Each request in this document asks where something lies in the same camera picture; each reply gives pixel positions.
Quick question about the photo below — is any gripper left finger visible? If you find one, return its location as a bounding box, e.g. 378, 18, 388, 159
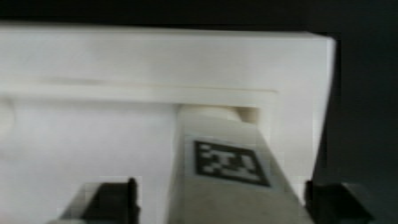
49, 178, 140, 224

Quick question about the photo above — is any white square table top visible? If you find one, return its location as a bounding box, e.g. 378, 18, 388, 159
0, 78, 275, 224

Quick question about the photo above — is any white right fence wall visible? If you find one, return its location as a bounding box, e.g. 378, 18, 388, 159
0, 27, 333, 185

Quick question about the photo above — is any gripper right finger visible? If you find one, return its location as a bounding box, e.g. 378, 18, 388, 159
303, 181, 398, 224

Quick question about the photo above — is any white table leg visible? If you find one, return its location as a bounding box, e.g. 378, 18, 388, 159
166, 105, 314, 224

